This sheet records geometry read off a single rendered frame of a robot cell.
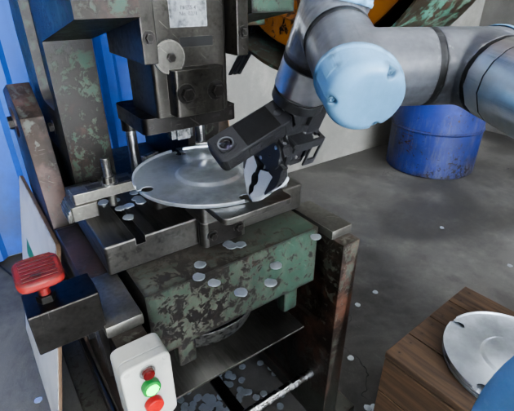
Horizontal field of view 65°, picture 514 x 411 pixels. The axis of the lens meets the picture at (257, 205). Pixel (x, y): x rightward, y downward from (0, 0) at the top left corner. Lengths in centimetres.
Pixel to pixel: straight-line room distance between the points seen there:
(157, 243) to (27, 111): 48
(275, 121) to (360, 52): 19
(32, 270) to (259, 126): 36
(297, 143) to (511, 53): 28
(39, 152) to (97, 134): 14
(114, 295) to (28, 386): 86
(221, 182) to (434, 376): 63
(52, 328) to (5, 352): 104
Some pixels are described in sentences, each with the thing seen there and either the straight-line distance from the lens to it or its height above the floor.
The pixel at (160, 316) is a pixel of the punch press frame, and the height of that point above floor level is 59.
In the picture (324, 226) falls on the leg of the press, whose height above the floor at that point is 64.
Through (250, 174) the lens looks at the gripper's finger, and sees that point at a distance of 64.
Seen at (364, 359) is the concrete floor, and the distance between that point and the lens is 149.
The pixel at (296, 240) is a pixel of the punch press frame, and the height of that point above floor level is 63.
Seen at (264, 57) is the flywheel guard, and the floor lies 94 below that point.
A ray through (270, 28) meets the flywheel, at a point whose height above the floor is 101.
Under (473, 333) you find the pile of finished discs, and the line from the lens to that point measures 113.
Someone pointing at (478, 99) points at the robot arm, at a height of 101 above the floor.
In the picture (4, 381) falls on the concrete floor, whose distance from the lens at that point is 160.
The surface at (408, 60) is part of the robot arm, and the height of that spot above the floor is 104.
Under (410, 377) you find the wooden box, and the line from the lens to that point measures 104.
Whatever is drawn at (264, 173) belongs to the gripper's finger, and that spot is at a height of 85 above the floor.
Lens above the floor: 110
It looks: 28 degrees down
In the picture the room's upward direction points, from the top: straight up
